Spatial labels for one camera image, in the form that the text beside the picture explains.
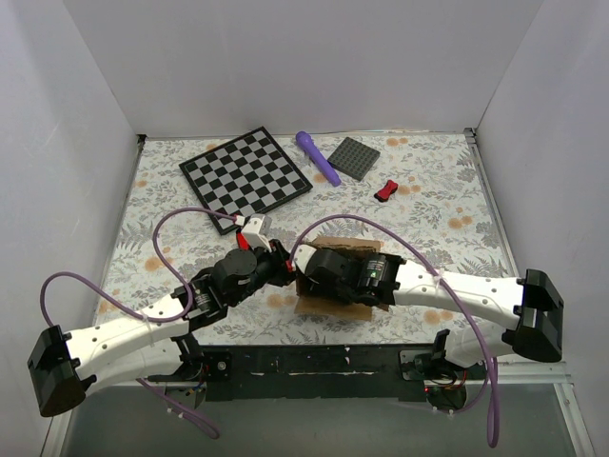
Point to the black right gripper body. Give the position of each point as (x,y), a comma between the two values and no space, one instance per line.
(365,278)

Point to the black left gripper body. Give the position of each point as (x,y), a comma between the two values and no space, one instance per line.
(279,257)

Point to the brown taped cardboard box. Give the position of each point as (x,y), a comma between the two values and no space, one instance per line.
(325,299)

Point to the red black knife cap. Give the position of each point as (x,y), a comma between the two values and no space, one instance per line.
(384,194)

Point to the red black utility knife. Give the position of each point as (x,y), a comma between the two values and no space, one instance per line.
(280,258)

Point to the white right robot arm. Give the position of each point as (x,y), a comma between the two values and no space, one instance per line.
(518,315)

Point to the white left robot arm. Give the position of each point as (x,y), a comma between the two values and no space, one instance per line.
(67,367)

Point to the black white checkerboard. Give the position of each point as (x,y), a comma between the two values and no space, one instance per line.
(246,175)

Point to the dark grey studded plate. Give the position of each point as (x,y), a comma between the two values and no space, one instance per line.
(353,158)

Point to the purple cylindrical handle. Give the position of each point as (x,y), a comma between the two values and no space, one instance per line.
(306,143)

